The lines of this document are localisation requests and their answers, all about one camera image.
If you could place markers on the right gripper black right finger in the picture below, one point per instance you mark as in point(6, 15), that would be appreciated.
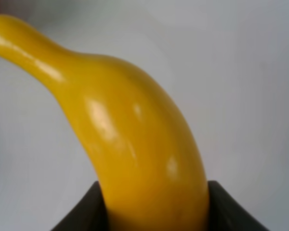
point(226, 214)

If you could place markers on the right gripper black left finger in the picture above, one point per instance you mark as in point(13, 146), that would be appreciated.
point(88, 215)

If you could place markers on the yellow banana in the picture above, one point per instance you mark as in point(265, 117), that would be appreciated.
point(141, 147)

